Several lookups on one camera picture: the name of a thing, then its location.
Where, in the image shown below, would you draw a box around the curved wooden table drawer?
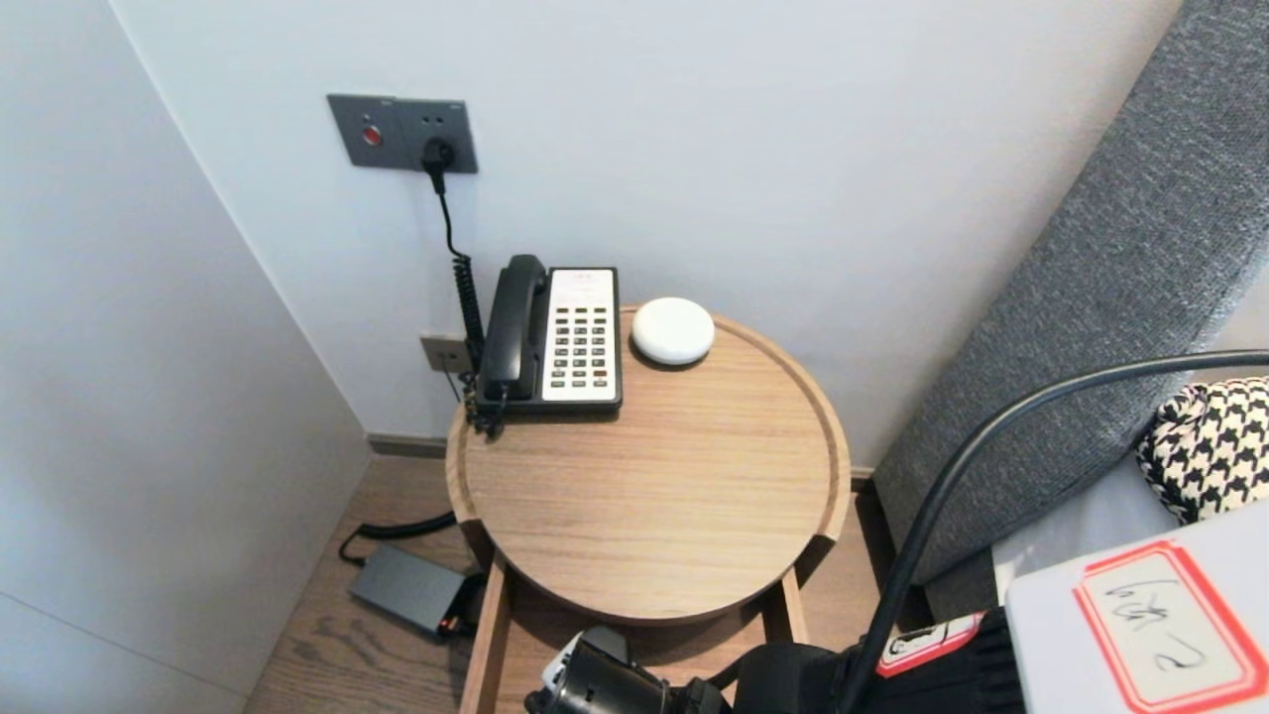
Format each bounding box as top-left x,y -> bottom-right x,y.
459,555 -> 810,714

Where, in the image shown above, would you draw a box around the grey power adapter box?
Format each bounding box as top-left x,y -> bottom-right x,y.
348,544 -> 467,637

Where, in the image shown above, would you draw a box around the round wooden bedside table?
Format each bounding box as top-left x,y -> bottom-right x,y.
444,305 -> 852,628

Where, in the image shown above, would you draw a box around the black white desk telephone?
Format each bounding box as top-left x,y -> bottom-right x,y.
474,266 -> 625,416

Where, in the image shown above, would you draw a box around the black telephone handset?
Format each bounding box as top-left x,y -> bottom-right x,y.
480,254 -> 549,403

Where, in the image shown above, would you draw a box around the flat white dome device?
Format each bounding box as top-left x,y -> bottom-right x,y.
632,297 -> 716,367

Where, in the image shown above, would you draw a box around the white robot panel red sticker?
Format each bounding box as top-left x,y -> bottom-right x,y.
1004,499 -> 1269,714

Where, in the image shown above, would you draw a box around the white bed sheet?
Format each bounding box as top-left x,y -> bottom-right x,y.
991,451 -> 1191,606

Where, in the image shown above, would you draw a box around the grey fabric headboard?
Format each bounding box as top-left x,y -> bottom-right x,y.
872,0 -> 1269,621

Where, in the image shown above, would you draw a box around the black white houndstooth pillow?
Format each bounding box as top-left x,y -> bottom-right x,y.
1135,377 -> 1269,527

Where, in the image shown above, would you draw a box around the black coiled handset cord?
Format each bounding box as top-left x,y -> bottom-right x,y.
462,382 -> 509,439

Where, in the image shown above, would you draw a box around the beige phone wall plate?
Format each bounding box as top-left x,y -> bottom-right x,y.
420,335 -> 475,376

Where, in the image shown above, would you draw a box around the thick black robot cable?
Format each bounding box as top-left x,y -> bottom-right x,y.
841,349 -> 1269,710

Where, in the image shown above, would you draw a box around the black plug coiled power cord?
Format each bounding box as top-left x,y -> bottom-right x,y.
340,137 -> 487,568

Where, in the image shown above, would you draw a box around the grey wall socket panel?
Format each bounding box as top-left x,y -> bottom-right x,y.
395,97 -> 479,176

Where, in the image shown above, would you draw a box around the grey switch panel red button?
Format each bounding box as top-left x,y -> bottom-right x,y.
328,94 -> 400,170

